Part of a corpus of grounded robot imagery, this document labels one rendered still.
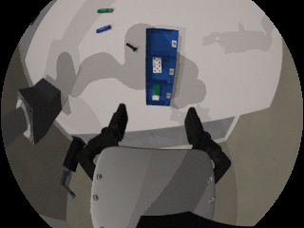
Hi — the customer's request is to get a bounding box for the white domino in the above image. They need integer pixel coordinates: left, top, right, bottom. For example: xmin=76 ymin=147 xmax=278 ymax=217
xmin=152 ymin=57 xmax=162 ymax=73

